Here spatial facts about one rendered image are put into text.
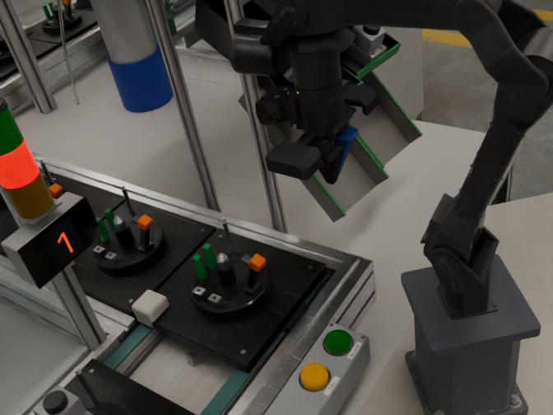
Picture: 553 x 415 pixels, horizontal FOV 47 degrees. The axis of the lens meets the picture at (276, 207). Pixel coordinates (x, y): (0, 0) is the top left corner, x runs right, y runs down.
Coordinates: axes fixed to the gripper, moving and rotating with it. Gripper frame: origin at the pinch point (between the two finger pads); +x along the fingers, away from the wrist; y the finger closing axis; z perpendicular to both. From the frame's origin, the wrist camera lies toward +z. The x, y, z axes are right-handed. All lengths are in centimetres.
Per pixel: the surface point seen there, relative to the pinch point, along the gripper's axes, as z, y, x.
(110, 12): 97, -49, 9
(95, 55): 137, -68, 36
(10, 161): 29.4, 25.3, -9.5
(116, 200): 59, -5, 28
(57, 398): 19.6, 38.6, 15.9
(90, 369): 30, 29, 28
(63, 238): 28.9, 23.8, 4.3
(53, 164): 86, -10, 29
